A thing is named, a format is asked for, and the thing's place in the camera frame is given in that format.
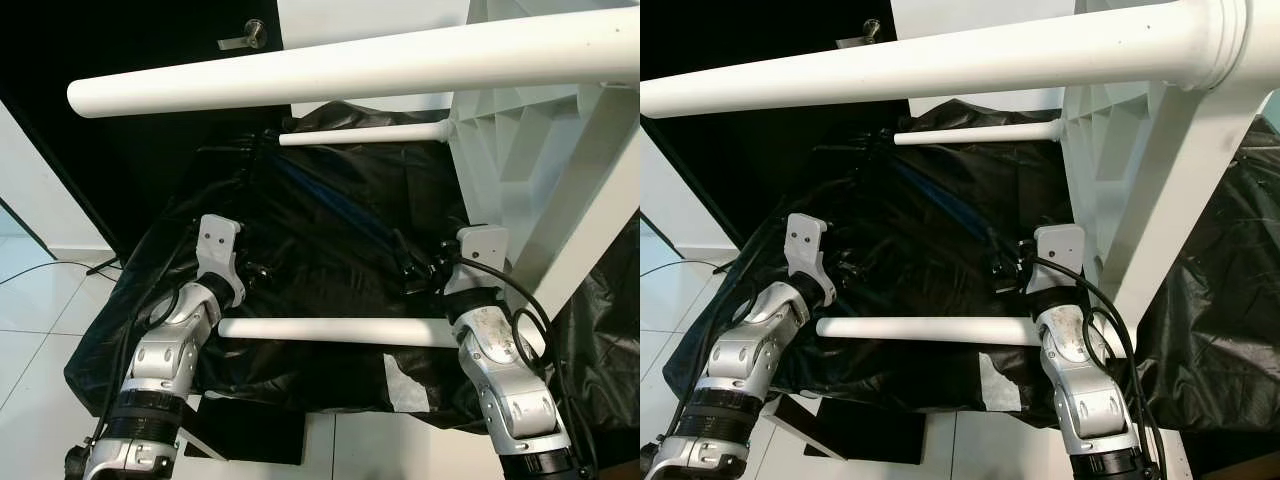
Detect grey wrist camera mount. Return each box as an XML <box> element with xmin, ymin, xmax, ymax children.
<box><xmin>195</xmin><ymin>214</ymin><xmax>246</xmax><ymax>301</ymax></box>
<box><xmin>1033</xmin><ymin>224</ymin><xmax>1086</xmax><ymax>296</ymax></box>
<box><xmin>455</xmin><ymin>225</ymin><xmax>511</xmax><ymax>296</ymax></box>
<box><xmin>785</xmin><ymin>213</ymin><xmax>836</xmax><ymax>301</ymax></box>

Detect thin black floor cable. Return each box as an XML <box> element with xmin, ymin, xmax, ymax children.
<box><xmin>640</xmin><ymin>258</ymin><xmax>723</xmax><ymax>281</ymax></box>
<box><xmin>0</xmin><ymin>258</ymin><xmax>123</xmax><ymax>286</ymax></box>

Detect black door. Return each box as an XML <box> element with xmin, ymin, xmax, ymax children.
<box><xmin>640</xmin><ymin>0</ymin><xmax>896</xmax><ymax>241</ymax></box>
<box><xmin>0</xmin><ymin>0</ymin><xmax>286</xmax><ymax>256</ymax></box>

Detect silver door handle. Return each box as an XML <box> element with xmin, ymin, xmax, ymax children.
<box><xmin>838</xmin><ymin>20</ymin><xmax>883</xmax><ymax>49</ymax></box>
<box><xmin>218</xmin><ymin>20</ymin><xmax>269</xmax><ymax>51</ymax></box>

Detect black table cloth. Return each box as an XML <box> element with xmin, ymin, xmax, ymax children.
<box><xmin>660</xmin><ymin>98</ymin><xmax>1280</xmax><ymax>431</ymax></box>
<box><xmin>63</xmin><ymin>100</ymin><xmax>640</xmax><ymax>433</ymax></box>

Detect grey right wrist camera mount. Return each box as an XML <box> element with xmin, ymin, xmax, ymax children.
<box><xmin>1033</xmin><ymin>224</ymin><xmax>1086</xmax><ymax>296</ymax></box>
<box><xmin>455</xmin><ymin>225</ymin><xmax>511</xmax><ymax>296</ymax></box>

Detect white plastic table leg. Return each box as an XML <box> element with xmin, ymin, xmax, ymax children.
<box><xmin>66</xmin><ymin>8</ymin><xmax>640</xmax><ymax>119</ymax></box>
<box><xmin>278</xmin><ymin>120</ymin><xmax>453</xmax><ymax>149</ymax></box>
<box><xmin>815</xmin><ymin>317</ymin><xmax>1046</xmax><ymax>349</ymax></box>
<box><xmin>217</xmin><ymin>317</ymin><xmax>461</xmax><ymax>351</ymax></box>
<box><xmin>640</xmin><ymin>0</ymin><xmax>1251</xmax><ymax>119</ymax></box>
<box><xmin>893</xmin><ymin>120</ymin><xmax>1063</xmax><ymax>148</ymax></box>

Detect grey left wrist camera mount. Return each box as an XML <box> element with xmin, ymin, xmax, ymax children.
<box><xmin>195</xmin><ymin>214</ymin><xmax>246</xmax><ymax>301</ymax></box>
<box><xmin>785</xmin><ymin>213</ymin><xmax>836</xmax><ymax>301</ymax></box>

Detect white plastic table top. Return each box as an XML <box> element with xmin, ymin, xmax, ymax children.
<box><xmin>1060</xmin><ymin>0</ymin><xmax>1280</xmax><ymax>361</ymax></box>
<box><xmin>445</xmin><ymin>0</ymin><xmax>640</xmax><ymax>366</ymax></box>

